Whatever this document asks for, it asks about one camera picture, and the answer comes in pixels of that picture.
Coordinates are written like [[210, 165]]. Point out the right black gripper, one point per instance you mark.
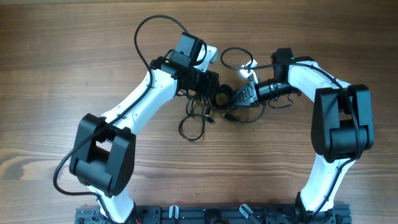
[[251, 92]]

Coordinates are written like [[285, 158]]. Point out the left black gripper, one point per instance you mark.
[[209, 84]]

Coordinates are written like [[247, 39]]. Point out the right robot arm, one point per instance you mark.
[[342, 123]]

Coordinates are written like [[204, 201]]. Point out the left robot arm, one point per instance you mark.
[[104, 150]]

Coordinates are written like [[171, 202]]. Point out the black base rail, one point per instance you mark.
[[285, 213]]

